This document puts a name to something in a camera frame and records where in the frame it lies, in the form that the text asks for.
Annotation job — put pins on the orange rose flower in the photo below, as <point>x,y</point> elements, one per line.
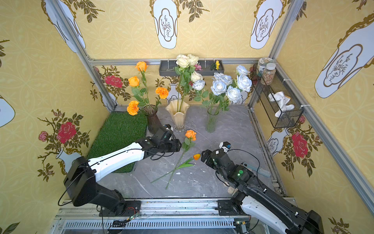
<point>137,91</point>

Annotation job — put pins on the green artificial grass mat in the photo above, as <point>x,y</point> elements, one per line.
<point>119,130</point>

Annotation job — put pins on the purple ribbed glass vase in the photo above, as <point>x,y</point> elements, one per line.
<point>154,123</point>

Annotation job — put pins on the black wire basket shelf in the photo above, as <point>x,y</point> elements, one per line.
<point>260,94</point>

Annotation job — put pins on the white rose pile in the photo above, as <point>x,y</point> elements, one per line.
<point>204,96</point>

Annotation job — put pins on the jar with white lid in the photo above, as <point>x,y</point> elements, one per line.
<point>268,74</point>

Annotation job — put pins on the cream rose flower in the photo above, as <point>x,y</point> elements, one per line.
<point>185,61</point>

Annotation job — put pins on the small orange flower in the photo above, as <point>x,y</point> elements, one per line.
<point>142,68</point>
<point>190,138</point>

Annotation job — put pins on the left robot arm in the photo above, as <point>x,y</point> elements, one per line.
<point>81,182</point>

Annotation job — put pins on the pink flower on shelf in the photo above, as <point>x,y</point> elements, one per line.
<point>198,67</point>

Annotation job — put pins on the cream rose single stem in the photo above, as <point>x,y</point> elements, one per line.
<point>187,78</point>

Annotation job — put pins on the teal scrub brush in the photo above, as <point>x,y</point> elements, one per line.
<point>260,170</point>

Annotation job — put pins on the jar with patterned lid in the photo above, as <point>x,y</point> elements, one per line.
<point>262,62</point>

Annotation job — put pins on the orange carnation flower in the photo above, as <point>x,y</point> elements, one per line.
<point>135,107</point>

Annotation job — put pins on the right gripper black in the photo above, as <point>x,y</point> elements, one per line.
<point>209,156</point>

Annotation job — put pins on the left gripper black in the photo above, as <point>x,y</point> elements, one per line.
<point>171,145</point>

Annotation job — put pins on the orange tulip flower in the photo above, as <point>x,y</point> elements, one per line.
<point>197,156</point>

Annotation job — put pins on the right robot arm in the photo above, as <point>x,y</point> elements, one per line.
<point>254,198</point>

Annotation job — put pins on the cream fluted glass vase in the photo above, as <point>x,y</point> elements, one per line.
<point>178,111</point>

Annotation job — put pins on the yellow flower on shelf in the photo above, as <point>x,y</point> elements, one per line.
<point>217,65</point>

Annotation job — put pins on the white cloth figure in basket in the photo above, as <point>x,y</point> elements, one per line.
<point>282,101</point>

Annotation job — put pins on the orange marigold flower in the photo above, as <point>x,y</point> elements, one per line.
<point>162,93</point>

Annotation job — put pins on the clear glass vase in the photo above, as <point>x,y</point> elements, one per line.
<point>212,115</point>

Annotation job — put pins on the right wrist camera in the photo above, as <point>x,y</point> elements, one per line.
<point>226,146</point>

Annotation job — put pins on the white rose flower large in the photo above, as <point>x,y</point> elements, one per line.
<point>226,79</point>

